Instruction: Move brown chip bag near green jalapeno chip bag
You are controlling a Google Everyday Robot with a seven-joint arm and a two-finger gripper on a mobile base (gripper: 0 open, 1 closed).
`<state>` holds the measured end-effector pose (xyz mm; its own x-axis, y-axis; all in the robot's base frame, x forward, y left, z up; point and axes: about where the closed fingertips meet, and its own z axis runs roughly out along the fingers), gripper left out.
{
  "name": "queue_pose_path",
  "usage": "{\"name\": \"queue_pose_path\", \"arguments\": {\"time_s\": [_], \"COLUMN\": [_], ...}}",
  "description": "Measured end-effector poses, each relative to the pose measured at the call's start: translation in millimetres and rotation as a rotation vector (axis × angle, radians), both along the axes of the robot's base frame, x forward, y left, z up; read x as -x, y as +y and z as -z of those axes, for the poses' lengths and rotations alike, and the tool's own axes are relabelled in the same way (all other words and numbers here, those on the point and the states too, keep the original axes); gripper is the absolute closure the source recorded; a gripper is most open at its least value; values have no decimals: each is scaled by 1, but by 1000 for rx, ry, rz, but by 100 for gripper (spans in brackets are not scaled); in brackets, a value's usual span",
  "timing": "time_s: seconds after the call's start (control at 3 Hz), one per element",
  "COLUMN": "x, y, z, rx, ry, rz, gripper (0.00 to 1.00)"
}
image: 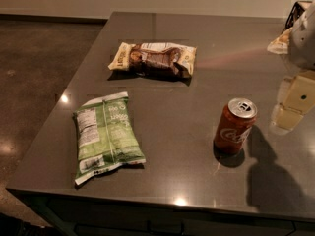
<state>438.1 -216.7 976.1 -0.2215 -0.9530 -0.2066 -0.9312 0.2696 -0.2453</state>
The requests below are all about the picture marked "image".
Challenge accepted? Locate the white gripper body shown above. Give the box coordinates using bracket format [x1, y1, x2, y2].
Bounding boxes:
[288, 2, 315, 70]

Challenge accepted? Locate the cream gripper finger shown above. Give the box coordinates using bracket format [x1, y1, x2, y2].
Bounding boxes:
[283, 70, 315, 115]
[270, 104, 303, 135]

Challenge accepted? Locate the brown chip bag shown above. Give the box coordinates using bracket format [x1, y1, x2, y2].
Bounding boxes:
[108, 42, 197, 79]

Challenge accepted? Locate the pale snack bag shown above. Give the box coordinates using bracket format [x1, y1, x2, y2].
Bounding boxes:
[267, 28, 292, 55]

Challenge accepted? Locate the green jalapeno chip bag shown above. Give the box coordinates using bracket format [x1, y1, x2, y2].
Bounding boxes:
[73, 91, 146, 186]

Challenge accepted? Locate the red cola can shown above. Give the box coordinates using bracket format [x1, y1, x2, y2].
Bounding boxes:
[214, 98, 258, 155]

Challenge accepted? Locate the black wire basket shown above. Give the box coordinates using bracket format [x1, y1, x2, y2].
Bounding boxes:
[284, 1, 311, 30]

